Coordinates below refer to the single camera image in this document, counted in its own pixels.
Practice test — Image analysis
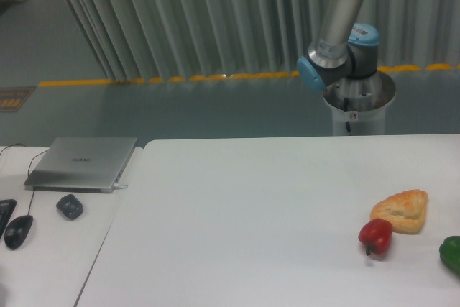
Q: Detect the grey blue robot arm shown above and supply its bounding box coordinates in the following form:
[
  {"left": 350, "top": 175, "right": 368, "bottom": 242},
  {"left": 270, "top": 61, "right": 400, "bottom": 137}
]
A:
[{"left": 297, "top": 0, "right": 459, "bottom": 91}]

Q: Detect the red bell pepper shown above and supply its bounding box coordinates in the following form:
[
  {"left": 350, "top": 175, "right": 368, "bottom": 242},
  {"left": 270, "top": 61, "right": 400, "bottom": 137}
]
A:
[{"left": 358, "top": 219, "right": 392, "bottom": 256}]

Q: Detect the green bell pepper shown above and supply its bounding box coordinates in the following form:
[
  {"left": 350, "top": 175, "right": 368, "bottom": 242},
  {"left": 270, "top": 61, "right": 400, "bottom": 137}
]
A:
[{"left": 439, "top": 236, "right": 460, "bottom": 277}]

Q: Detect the white usb plug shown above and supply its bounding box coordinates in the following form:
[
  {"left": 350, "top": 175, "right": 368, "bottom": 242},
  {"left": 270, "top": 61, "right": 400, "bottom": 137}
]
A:
[{"left": 113, "top": 184, "right": 129, "bottom": 191}]

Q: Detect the grey pleated curtain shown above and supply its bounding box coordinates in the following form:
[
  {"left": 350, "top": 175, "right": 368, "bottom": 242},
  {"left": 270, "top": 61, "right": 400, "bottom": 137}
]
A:
[{"left": 66, "top": 0, "right": 459, "bottom": 82}]

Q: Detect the silver closed laptop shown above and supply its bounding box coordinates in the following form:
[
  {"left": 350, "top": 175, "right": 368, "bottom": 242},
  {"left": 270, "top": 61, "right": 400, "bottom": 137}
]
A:
[{"left": 24, "top": 137, "right": 137, "bottom": 193}]

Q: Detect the black earbuds case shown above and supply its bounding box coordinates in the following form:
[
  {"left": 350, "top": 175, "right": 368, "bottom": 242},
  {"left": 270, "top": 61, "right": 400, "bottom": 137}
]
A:
[{"left": 56, "top": 194, "right": 84, "bottom": 221}]

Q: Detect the golden puff pastry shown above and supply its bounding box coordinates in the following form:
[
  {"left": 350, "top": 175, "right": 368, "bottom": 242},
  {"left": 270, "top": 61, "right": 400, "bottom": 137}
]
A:
[{"left": 369, "top": 189, "right": 428, "bottom": 235}]

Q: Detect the black computer mouse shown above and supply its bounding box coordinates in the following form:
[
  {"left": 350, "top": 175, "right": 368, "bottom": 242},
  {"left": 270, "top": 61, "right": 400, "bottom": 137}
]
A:
[{"left": 4, "top": 215, "right": 34, "bottom": 250}]

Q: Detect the black keyboard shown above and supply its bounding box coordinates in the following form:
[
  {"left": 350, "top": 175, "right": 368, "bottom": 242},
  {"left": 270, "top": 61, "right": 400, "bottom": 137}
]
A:
[{"left": 0, "top": 199, "right": 17, "bottom": 237}]

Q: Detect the black pedestal cable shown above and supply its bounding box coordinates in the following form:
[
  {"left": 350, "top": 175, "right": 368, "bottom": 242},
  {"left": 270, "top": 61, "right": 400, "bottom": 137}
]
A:
[{"left": 342, "top": 96, "right": 352, "bottom": 136}]

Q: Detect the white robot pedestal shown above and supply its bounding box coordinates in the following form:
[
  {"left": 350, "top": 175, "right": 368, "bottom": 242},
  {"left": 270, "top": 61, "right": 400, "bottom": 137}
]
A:
[{"left": 323, "top": 71, "right": 396, "bottom": 136}]

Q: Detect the black mouse cable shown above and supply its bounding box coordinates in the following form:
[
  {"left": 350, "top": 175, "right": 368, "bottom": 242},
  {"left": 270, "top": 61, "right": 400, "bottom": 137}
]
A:
[{"left": 0, "top": 142, "right": 50, "bottom": 217}]

